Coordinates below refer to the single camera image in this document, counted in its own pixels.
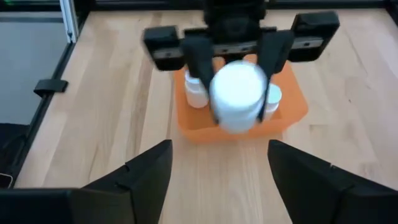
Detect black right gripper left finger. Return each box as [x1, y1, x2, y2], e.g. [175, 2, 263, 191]
[70, 139, 174, 224]

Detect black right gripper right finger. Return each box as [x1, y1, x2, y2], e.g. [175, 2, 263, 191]
[267, 139, 398, 224]

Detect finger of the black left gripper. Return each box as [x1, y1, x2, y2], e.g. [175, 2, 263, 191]
[257, 30, 295, 121]
[183, 34, 219, 124]

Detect orange translucent plastic basket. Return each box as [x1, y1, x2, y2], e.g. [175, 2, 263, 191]
[173, 54, 309, 144]

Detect silver aluminium extrusion post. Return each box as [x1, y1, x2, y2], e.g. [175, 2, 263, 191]
[58, 0, 80, 44]

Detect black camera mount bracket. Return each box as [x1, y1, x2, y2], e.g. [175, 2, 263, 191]
[33, 79, 69, 98]

